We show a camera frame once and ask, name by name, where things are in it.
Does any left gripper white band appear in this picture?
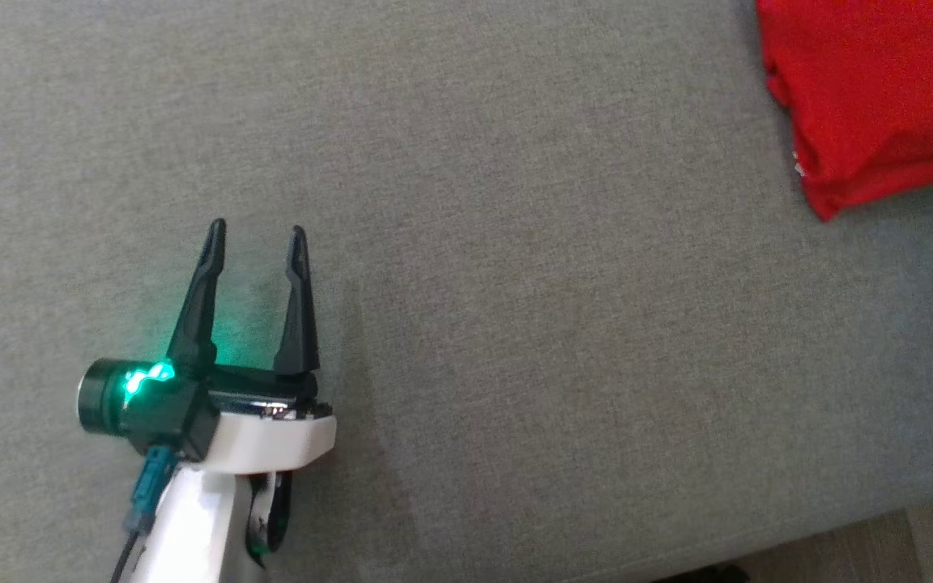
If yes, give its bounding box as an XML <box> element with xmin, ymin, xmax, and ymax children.
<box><xmin>165</xmin><ymin>218</ymin><xmax>336</xmax><ymax>470</ymax></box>

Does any red garment with white bands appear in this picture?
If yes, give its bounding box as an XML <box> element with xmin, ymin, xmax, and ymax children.
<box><xmin>756</xmin><ymin>0</ymin><xmax>933</xmax><ymax>223</ymax></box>

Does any grey fabric sofa chaise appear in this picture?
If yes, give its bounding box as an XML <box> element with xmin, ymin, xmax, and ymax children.
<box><xmin>0</xmin><ymin>0</ymin><xmax>933</xmax><ymax>583</ymax></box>

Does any left teal plug black cable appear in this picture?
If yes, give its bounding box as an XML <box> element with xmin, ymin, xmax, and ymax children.
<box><xmin>110</xmin><ymin>444</ymin><xmax>178</xmax><ymax>583</ymax></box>

